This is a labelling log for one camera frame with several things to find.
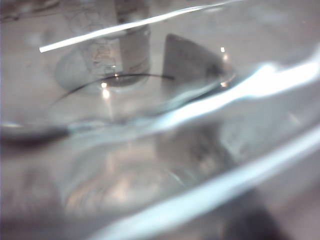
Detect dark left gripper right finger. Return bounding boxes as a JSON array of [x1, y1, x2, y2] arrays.
[[219, 194, 286, 240]]

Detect clear plastic cup white sticker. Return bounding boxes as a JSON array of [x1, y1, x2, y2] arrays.
[[0, 0, 320, 240]]

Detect clear plastic cup printed checkboxes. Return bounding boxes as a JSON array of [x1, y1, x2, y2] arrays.
[[54, 0, 152, 95]]

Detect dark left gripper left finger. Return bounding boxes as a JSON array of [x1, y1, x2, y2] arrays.
[[0, 172, 63, 240]]

